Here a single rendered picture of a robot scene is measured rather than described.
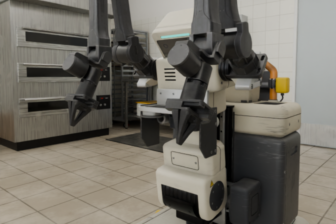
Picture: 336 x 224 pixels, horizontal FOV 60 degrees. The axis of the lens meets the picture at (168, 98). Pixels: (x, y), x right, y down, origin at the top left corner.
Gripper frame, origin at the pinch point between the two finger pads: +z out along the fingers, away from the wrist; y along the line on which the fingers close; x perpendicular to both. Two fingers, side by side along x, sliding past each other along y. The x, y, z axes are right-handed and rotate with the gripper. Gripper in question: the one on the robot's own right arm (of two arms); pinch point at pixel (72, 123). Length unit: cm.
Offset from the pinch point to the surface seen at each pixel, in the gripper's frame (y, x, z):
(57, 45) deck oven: -283, 117, -120
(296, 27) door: -37, 293, -237
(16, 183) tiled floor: -175, 84, 46
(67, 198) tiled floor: -112, 93, 41
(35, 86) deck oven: -286, 114, -59
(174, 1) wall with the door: -254, 269, -302
